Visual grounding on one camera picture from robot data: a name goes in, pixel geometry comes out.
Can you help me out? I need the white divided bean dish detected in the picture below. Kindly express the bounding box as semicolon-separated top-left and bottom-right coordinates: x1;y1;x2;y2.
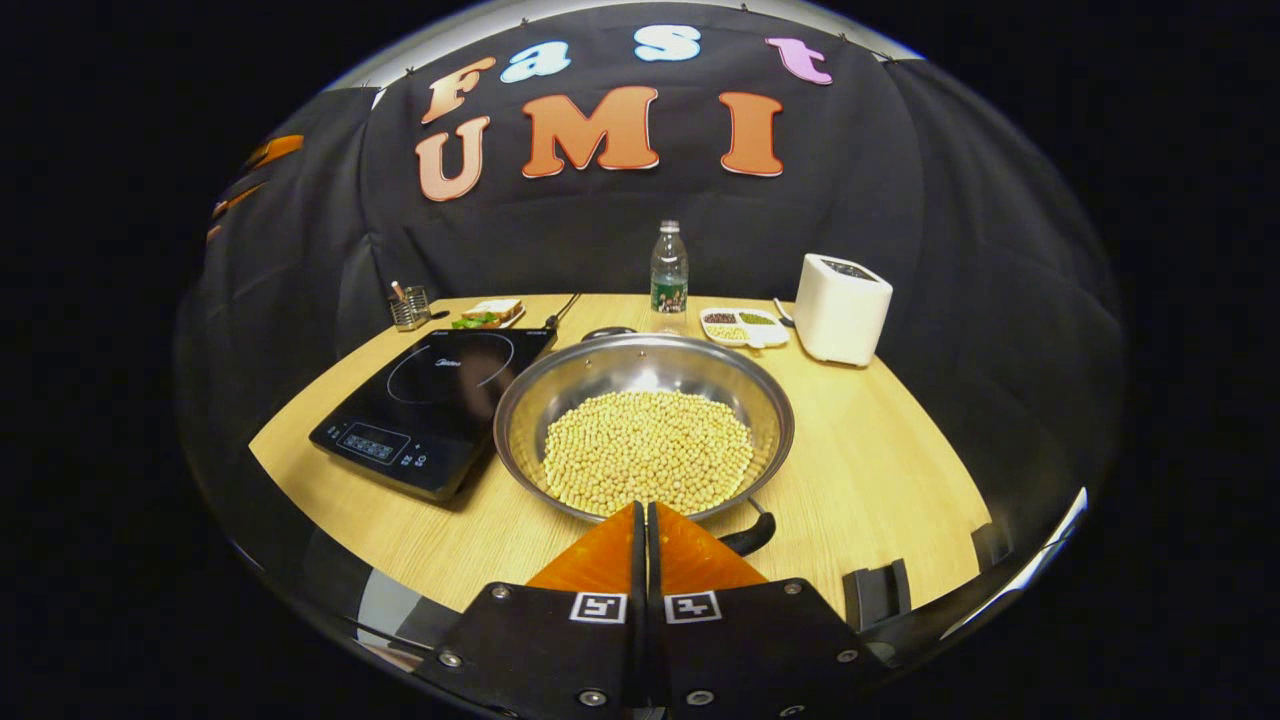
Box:
698;306;792;351

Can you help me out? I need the clear plastic water bottle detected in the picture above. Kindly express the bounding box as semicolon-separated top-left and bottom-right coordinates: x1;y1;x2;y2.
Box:
650;220;690;335

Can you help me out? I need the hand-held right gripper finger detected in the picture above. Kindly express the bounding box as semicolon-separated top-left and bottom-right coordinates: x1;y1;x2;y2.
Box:
413;500;649;720
648;500;893;720

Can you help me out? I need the black backdrop cloth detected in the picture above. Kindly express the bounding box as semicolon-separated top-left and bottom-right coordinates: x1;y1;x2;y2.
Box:
175;0;1126;561

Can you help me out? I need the steel pot with soybeans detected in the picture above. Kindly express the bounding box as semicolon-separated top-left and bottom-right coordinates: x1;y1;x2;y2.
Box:
492;325;797;557

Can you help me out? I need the black bracket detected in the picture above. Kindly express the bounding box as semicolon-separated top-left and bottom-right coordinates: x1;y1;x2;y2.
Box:
973;519;1013;573
842;557;914;632

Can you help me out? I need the sandwich on white plate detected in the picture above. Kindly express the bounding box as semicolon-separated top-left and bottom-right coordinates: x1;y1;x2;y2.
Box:
449;298;526;332

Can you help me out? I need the white toaster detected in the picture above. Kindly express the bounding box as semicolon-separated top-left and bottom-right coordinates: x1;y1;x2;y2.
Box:
792;253;895;368

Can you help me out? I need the black induction cooktop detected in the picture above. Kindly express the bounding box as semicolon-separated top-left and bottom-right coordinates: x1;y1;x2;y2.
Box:
308;327;559;502

